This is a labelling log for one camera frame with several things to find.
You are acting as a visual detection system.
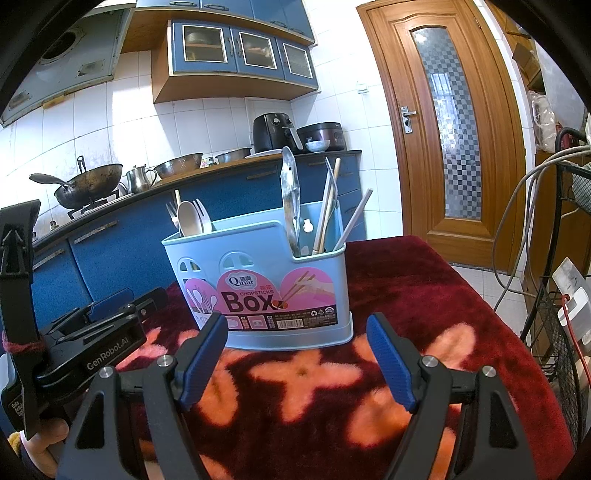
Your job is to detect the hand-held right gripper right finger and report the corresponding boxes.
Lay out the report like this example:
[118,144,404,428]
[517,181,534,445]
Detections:
[366,311,543,480]

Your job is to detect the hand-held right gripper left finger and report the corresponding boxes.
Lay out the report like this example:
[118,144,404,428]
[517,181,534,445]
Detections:
[55,311,230,480]

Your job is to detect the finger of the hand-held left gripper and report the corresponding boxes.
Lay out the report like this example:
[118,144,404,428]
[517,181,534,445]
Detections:
[117,287,170,326]
[41,287,137,344]

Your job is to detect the light blue utensil box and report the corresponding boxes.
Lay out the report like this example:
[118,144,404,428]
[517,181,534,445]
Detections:
[161,200,355,352]

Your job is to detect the white plastic spoon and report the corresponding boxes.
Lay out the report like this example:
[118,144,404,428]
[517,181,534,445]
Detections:
[177,200,204,238]

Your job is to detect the white plastic fork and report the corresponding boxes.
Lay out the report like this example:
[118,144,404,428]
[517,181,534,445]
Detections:
[193,198,214,234]

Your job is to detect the silver chopstick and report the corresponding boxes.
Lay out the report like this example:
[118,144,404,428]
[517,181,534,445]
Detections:
[318,158,337,254]
[332,188,374,254]

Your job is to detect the steel table knife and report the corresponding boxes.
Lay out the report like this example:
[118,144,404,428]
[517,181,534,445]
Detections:
[281,146,302,258]

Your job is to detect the person's left hand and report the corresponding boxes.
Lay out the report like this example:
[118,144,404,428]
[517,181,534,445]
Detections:
[21,415,72,476]

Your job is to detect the blue base cabinet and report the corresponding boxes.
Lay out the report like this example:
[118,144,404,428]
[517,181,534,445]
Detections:
[28,150,368,333]

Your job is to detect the red yarn tie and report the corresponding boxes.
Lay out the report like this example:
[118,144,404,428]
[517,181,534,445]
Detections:
[2,330,47,358]

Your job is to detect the red floral blanket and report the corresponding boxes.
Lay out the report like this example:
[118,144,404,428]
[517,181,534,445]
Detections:
[111,235,575,480]

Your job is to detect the gas stove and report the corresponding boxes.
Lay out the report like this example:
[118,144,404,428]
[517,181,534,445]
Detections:
[68,191,122,219]

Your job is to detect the dark wok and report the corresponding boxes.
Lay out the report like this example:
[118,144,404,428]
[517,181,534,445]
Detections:
[54,156,124,210]

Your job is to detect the steel pitcher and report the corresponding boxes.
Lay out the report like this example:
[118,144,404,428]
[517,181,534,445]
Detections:
[126,165,158,195]

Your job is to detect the steel mixing bowl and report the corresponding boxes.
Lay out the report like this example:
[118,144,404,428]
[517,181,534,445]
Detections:
[153,153,204,181]

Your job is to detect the black spatula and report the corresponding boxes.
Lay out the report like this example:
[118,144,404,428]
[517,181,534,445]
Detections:
[28,173,72,191]

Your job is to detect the wooden door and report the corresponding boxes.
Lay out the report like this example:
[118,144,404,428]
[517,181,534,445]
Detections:
[356,0,527,271]

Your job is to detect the white power strip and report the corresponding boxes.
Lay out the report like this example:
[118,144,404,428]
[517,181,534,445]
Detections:
[551,257,591,365]

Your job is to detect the black air fryer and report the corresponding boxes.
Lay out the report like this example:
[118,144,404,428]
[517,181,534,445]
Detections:
[252,113,305,155]

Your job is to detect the dark rice cooker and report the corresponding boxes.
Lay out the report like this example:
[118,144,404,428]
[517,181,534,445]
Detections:
[297,122,347,153]

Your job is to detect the grey range hood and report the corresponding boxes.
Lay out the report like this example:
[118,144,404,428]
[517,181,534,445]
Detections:
[0,7,136,126]

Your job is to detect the black wire rack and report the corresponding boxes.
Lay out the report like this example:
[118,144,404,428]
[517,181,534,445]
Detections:
[521,126,591,446]

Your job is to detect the red cable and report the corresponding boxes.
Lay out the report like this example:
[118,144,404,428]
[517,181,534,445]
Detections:
[561,295,589,444]

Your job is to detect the white cables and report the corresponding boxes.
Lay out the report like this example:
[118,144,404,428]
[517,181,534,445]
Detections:
[491,147,591,315]

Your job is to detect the blue wall cabinet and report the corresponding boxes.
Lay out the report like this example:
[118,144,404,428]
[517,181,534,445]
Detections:
[117,0,320,104]

